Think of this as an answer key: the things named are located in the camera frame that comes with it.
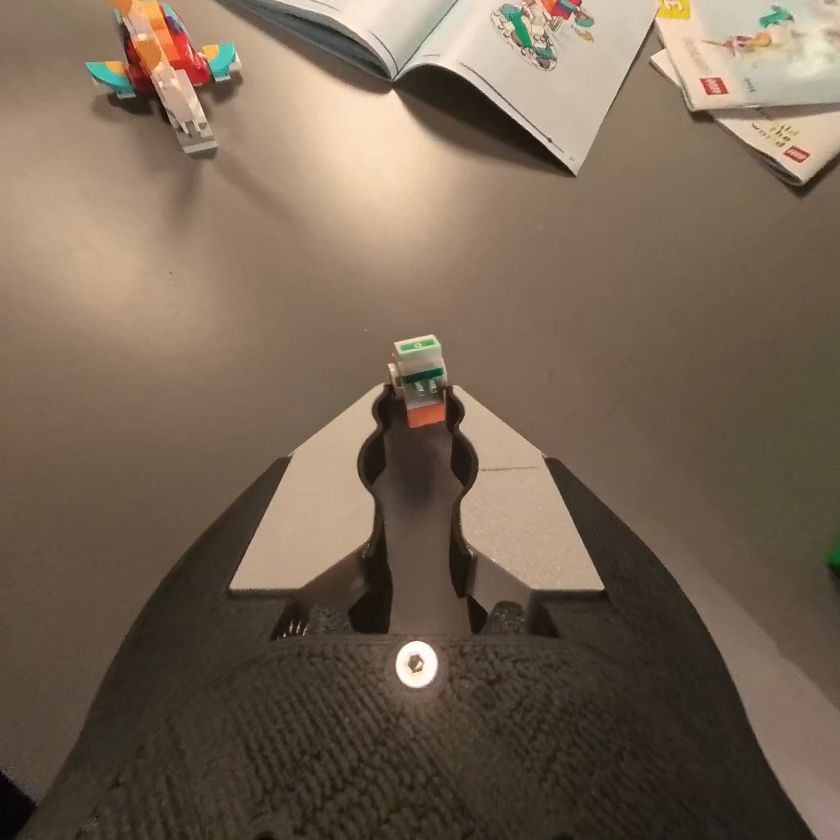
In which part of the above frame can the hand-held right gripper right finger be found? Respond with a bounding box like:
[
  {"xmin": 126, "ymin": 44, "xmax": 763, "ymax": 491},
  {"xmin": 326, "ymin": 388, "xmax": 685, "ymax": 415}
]
[{"xmin": 445, "ymin": 385, "xmax": 606, "ymax": 634}]

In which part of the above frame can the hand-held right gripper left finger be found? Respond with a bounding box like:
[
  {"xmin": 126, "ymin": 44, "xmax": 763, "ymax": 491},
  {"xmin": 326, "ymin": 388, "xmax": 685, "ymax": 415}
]
[{"xmin": 228, "ymin": 384, "xmax": 398, "ymax": 634}]

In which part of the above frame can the colourful lego model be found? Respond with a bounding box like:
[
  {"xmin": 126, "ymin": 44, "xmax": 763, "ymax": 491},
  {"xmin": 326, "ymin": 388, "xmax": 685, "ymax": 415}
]
[{"xmin": 85, "ymin": 0, "xmax": 242, "ymax": 156}]

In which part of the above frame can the small white leaflet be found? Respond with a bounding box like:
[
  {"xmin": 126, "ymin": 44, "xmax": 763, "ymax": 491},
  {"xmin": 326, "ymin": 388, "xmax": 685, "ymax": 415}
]
[{"xmin": 650, "ymin": 49, "xmax": 840, "ymax": 188}]

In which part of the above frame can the orange lego brick assembly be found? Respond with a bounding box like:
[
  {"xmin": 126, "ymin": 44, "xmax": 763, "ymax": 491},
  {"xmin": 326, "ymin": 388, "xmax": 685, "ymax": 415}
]
[{"xmin": 387, "ymin": 335, "xmax": 451, "ymax": 431}]

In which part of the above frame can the pale blue instruction booklet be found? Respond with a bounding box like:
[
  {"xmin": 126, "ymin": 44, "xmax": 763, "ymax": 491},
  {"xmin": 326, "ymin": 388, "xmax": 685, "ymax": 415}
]
[{"xmin": 223, "ymin": 0, "xmax": 660, "ymax": 177}]

